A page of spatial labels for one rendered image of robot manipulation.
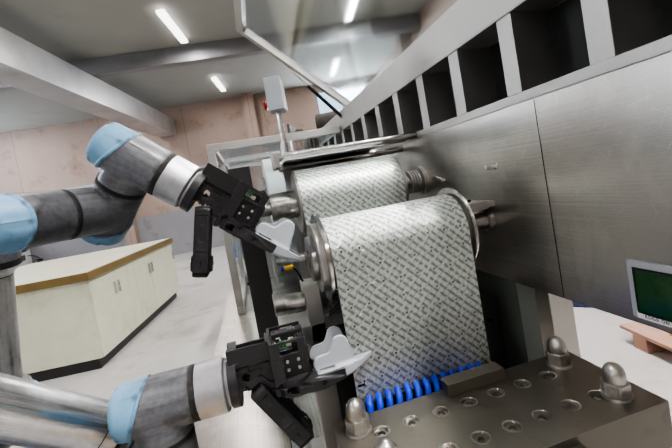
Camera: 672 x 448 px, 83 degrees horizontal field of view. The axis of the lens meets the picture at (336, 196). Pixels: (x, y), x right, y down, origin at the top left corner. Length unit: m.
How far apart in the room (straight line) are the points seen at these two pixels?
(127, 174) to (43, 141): 13.34
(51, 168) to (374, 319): 13.40
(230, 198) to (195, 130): 11.68
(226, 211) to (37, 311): 4.03
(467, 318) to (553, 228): 0.20
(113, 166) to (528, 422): 0.66
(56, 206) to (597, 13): 0.72
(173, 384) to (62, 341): 3.97
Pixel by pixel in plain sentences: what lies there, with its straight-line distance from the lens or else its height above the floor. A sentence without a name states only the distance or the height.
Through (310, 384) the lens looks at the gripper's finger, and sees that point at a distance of 0.59.
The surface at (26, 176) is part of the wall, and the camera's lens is 14.18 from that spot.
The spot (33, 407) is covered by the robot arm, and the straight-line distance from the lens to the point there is 0.71.
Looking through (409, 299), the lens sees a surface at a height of 1.16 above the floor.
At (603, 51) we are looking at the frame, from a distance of 0.57.
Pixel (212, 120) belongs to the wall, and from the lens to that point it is 12.23.
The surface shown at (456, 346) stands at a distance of 0.70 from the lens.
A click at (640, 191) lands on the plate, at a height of 1.30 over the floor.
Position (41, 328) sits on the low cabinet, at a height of 0.50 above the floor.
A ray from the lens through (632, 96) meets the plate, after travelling 0.54.
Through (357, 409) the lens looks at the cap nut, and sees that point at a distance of 0.58.
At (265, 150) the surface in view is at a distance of 1.61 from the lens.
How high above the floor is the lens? 1.37
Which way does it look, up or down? 2 degrees down
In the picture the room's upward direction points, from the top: 10 degrees counter-clockwise
